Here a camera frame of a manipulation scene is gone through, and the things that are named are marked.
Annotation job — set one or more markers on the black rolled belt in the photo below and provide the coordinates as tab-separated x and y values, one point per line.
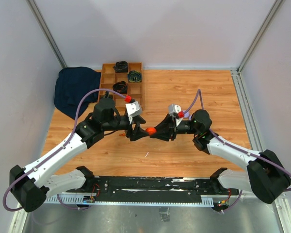
121	67
121	87

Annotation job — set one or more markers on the black rolled belt middle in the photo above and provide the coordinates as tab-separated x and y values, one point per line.
121	87

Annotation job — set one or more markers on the dark blue cloth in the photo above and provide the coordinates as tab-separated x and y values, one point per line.
72	84

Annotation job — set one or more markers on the dark green rolled belt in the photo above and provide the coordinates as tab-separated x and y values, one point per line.
134	76

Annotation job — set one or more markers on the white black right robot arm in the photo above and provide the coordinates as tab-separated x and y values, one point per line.
263	174

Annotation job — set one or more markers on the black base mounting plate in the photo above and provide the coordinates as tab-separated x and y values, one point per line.
151	190

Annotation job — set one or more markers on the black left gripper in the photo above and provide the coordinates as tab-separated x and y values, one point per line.
137	132

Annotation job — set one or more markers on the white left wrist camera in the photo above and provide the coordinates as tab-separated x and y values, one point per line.
133	109

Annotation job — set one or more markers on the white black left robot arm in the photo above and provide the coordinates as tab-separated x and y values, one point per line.
32	184

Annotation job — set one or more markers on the black rolled belt top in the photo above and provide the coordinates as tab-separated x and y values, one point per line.
121	67

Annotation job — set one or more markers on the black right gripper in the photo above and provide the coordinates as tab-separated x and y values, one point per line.
167	129

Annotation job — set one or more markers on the orange charging case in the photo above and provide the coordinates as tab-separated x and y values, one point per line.
151	131

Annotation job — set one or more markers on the wooden compartment tray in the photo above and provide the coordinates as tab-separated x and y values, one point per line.
125	78

